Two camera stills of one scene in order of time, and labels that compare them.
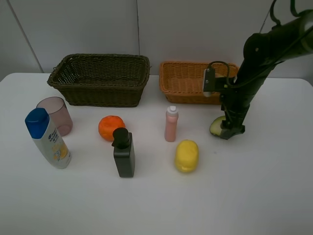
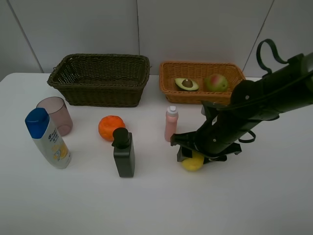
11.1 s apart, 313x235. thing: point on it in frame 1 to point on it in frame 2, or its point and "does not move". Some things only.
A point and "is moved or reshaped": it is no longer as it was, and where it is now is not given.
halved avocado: (215, 128) is moved or reshaped
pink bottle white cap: (171, 124) does not move
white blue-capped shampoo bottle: (40, 127) does not move
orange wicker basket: (182, 82) does not move
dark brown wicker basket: (103, 80) does not move
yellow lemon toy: (187, 156) is moved or reshaped
